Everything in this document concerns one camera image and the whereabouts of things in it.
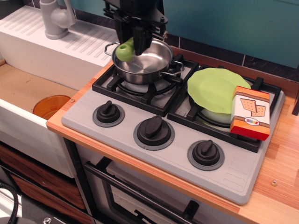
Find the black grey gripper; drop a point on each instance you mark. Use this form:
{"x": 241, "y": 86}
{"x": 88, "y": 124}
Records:
{"x": 140, "y": 19}

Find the grey spatula green handle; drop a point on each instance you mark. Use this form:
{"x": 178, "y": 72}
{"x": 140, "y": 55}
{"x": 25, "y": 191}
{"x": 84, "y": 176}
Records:
{"x": 125, "y": 51}

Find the toy cracker box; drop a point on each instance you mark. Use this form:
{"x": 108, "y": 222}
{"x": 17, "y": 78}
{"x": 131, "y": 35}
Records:
{"x": 250, "y": 115}

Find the stainless steel pot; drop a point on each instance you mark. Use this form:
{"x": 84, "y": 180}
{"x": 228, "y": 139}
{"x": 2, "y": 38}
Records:
{"x": 154, "y": 64}

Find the left black stove knob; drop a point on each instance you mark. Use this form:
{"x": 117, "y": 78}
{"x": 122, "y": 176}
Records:
{"x": 108, "y": 115}

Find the black stove knob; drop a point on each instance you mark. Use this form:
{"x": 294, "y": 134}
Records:
{"x": 108, "y": 115}
{"x": 154, "y": 134}
{"x": 206, "y": 155}

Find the green plastic plate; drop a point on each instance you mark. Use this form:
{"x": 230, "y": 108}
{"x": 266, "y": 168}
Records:
{"x": 213, "y": 88}

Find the middle black stove knob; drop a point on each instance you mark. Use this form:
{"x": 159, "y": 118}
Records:
{"x": 154, "y": 134}

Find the right black stove knob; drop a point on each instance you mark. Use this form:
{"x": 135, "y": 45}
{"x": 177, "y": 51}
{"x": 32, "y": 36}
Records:
{"x": 206, "y": 155}

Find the grey toy stove top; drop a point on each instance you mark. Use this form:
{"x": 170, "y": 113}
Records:
{"x": 234, "y": 180}

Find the left black burner grate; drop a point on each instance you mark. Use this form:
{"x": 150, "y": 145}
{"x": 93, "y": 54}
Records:
{"x": 155, "y": 98}

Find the black burner grate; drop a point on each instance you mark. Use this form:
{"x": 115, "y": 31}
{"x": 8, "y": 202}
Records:
{"x": 155, "y": 98}
{"x": 203, "y": 124}

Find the grey toy faucet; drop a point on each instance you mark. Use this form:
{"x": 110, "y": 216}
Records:
{"x": 57, "y": 20}

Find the right black burner grate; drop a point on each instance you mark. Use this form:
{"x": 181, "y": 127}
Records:
{"x": 203, "y": 124}

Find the white toy sink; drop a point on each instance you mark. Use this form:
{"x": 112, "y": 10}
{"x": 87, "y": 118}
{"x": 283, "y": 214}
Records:
{"x": 33, "y": 67}

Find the orange sink drain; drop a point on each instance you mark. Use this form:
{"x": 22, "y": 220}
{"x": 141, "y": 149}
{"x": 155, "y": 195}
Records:
{"x": 48, "y": 106}

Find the wooden drawer front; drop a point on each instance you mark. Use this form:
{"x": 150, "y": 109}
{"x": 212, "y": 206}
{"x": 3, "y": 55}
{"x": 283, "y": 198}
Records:
{"x": 44, "y": 185}

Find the black oven door handle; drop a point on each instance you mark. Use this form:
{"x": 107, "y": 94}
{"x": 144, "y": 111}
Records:
{"x": 185, "y": 218}

